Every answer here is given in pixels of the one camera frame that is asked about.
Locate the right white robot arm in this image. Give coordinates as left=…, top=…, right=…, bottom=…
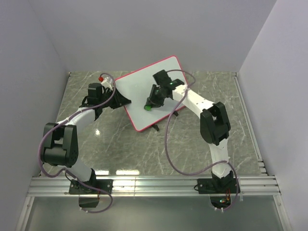
left=144, top=70, right=233, bottom=194

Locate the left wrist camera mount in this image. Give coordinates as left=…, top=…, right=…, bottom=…
left=98, top=76, right=114, bottom=89

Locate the black whiteboard stand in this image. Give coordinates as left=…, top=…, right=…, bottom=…
left=151, top=111, right=179, bottom=132

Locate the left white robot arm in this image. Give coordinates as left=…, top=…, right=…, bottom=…
left=38, top=83, right=131, bottom=194

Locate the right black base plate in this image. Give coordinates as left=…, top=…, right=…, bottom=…
left=193, top=178, right=241, bottom=194

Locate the pink framed whiteboard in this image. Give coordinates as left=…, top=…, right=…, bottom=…
left=115, top=55, right=181, bottom=132

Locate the aluminium mounting rail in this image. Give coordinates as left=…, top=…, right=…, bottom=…
left=26, top=175, right=281, bottom=197

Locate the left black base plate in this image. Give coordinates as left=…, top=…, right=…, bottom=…
left=68, top=179, right=113, bottom=195

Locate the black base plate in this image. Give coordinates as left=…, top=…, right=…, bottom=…
left=193, top=178, right=241, bottom=194
left=68, top=179, right=113, bottom=195

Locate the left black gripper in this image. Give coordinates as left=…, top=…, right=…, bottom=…
left=99, top=87, right=130, bottom=109

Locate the green whiteboard eraser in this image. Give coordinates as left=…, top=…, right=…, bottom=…
left=144, top=104, right=152, bottom=111

